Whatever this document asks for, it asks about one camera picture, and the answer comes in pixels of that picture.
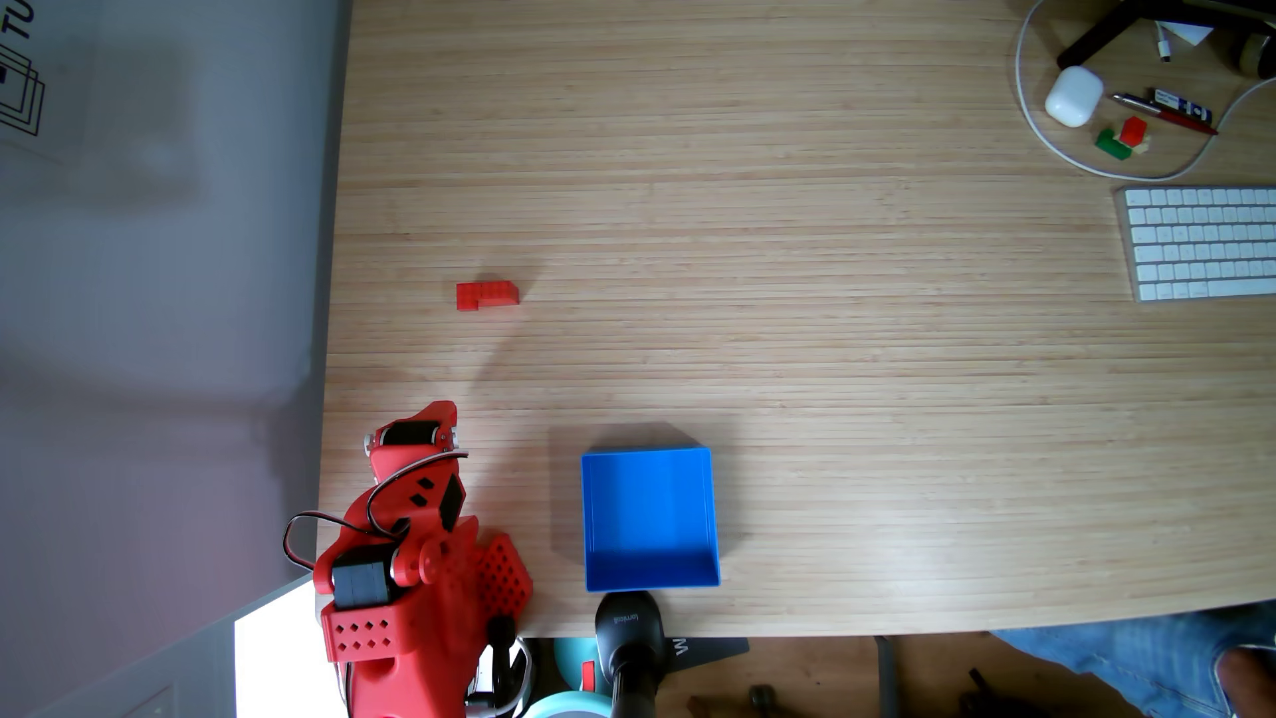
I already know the white earbuds case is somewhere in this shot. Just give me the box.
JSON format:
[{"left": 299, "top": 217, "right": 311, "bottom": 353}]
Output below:
[{"left": 1045, "top": 64, "right": 1106, "bottom": 129}]

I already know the small black labelled stick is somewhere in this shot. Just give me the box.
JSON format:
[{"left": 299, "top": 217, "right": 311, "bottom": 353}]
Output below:
[{"left": 1151, "top": 88, "right": 1214, "bottom": 126}]

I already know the black monitor stand leg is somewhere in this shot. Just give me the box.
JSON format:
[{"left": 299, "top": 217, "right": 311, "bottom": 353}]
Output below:
[{"left": 1057, "top": 0, "right": 1276, "bottom": 71}]

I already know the white wall poster black print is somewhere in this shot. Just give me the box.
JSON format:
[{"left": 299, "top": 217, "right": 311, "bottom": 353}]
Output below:
[{"left": 0, "top": 0, "right": 47, "bottom": 139}]

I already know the person's leg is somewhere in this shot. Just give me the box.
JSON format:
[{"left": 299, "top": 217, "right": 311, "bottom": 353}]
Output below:
[{"left": 992, "top": 601, "right": 1276, "bottom": 718}]

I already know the black gooseneck camera stand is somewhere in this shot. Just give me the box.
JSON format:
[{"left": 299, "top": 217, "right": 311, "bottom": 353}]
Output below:
[{"left": 594, "top": 590, "right": 667, "bottom": 718}]

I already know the teal round object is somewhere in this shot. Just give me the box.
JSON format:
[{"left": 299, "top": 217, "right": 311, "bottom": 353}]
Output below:
[{"left": 523, "top": 636, "right": 614, "bottom": 718}]

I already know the white cable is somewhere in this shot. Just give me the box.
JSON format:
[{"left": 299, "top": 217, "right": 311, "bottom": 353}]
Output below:
[{"left": 1013, "top": 0, "right": 1276, "bottom": 183}]

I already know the white keyboard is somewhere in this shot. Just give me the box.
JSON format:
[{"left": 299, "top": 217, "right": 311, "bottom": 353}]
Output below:
[{"left": 1115, "top": 185, "right": 1276, "bottom": 303}]

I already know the red lego brick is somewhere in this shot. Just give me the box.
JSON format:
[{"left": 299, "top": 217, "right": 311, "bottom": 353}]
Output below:
[{"left": 455, "top": 280, "right": 522, "bottom": 312}]

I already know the red pen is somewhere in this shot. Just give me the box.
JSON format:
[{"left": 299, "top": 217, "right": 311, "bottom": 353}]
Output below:
[{"left": 1109, "top": 92, "right": 1220, "bottom": 137}]

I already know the blue plastic bin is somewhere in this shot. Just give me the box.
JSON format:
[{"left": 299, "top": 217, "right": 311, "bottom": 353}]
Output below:
[{"left": 581, "top": 445, "right": 722, "bottom": 594}]

